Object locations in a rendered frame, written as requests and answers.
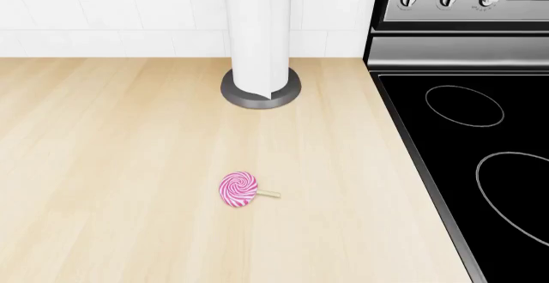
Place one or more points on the grey round towel holder base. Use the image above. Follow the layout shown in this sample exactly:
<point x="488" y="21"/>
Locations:
<point x="261" y="100"/>

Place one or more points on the white paper towel roll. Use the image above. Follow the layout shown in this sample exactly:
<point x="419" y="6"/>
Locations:
<point x="257" y="32"/>

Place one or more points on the black steel electric stove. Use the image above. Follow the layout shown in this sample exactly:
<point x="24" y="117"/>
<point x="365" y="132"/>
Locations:
<point x="463" y="128"/>

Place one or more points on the pink white swirl lollipop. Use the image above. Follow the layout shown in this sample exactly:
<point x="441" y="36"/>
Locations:
<point x="238" y="189"/>

